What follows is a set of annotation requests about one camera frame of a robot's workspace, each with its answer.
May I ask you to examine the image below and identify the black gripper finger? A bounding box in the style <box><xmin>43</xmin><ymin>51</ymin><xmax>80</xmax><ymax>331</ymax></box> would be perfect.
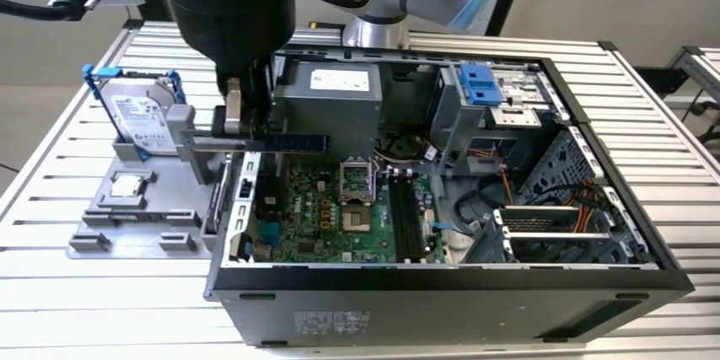
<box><xmin>249</xmin><ymin>56</ymin><xmax>287</xmax><ymax>142</ymax></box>
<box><xmin>212</xmin><ymin>76</ymin><xmax>252</xmax><ymax>140</ymax></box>

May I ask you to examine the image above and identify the dark RAM stick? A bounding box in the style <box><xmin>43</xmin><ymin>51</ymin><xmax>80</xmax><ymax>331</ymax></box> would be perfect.
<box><xmin>107</xmin><ymin>215</ymin><xmax>173</xmax><ymax>226</ymax></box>
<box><xmin>180</xmin><ymin>130</ymin><xmax>332</xmax><ymax>153</ymax></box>

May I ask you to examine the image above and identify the black RAM slot bank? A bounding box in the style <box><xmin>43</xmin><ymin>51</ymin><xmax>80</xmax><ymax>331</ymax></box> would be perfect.
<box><xmin>385</xmin><ymin>168</ymin><xmax>428</xmax><ymax>263</ymax></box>

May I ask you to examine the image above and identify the grey power supply unit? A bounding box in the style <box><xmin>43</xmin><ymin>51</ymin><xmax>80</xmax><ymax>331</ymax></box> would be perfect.
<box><xmin>273</xmin><ymin>60</ymin><xmax>384</xmax><ymax>167</ymax></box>

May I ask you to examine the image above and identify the hard disk in blue carrier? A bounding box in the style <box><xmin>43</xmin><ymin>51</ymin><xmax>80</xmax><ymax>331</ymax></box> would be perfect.
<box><xmin>81</xmin><ymin>63</ymin><xmax>187</xmax><ymax>163</ymax></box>

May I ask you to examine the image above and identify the black case fan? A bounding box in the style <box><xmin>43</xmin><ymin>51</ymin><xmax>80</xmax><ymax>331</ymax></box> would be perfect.
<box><xmin>256</xmin><ymin>153</ymin><xmax>293</xmax><ymax>209</ymax></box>

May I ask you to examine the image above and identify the grey parts rack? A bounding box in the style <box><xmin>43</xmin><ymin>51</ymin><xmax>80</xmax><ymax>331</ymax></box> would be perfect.
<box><xmin>64</xmin><ymin>105</ymin><xmax>227</xmax><ymax>264</ymax></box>

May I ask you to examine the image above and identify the silver CPU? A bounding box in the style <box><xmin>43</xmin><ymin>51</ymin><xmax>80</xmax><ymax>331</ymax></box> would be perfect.
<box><xmin>108</xmin><ymin>176</ymin><xmax>147</xmax><ymax>200</ymax></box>

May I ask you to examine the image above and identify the metal socket cover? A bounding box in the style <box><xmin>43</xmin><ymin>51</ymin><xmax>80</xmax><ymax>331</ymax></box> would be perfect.
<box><xmin>339</xmin><ymin>159</ymin><xmax>377</xmax><ymax>205</ymax></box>

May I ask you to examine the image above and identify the green motherboard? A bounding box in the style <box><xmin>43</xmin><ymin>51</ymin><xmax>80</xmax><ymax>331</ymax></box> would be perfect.
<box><xmin>249</xmin><ymin>161</ymin><xmax>449</xmax><ymax>264</ymax></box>

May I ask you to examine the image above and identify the CPU socket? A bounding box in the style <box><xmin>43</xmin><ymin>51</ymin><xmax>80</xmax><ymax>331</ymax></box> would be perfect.
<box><xmin>341</xmin><ymin>204</ymin><xmax>377</xmax><ymax>234</ymax></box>

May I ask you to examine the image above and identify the blue plastic drive latch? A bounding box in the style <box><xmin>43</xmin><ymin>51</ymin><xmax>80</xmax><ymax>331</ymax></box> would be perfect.
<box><xmin>457</xmin><ymin>62</ymin><xmax>503</xmax><ymax>107</ymax></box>

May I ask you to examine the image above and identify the grey metal disk bay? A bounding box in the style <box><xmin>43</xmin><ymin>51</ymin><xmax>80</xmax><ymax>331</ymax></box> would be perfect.
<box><xmin>429</xmin><ymin>60</ymin><xmax>567</xmax><ymax>175</ymax></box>

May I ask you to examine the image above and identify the black open PC case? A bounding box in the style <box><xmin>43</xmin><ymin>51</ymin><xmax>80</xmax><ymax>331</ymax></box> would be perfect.
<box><xmin>201</xmin><ymin>41</ymin><xmax>696</xmax><ymax>348</ymax></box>

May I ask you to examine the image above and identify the disk bay with silver rails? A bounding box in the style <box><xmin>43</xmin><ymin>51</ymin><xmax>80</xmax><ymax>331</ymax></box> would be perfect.
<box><xmin>464</xmin><ymin>203</ymin><xmax>620</xmax><ymax>264</ymax></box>

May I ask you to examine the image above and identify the neighbouring metal slat table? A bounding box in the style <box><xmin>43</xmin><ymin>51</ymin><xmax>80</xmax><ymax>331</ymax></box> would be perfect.
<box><xmin>665</xmin><ymin>45</ymin><xmax>720</xmax><ymax>104</ymax></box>

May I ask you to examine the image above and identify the graphics card with metal bracket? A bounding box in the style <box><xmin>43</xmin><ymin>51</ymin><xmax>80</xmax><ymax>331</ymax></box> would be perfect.
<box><xmin>205</xmin><ymin>152</ymin><xmax>249</xmax><ymax>237</ymax></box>

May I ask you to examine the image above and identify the orange and black wire bundle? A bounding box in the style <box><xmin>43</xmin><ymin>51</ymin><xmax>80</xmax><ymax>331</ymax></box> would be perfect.
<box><xmin>437</xmin><ymin>140</ymin><xmax>501</xmax><ymax>163</ymax></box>

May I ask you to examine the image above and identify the black data cable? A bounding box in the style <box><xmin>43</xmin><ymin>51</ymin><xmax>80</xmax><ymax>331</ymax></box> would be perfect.
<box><xmin>452</xmin><ymin>185</ymin><xmax>497</xmax><ymax>235</ymax></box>

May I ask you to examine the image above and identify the single orange wire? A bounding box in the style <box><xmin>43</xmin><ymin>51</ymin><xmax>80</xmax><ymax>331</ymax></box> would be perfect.
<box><xmin>497</xmin><ymin>164</ymin><xmax>516</xmax><ymax>206</ymax></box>

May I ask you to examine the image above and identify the orange and red wire bundle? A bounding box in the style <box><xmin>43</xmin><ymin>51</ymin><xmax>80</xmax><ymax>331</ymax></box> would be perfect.
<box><xmin>567</xmin><ymin>180</ymin><xmax>612</xmax><ymax>234</ymax></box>

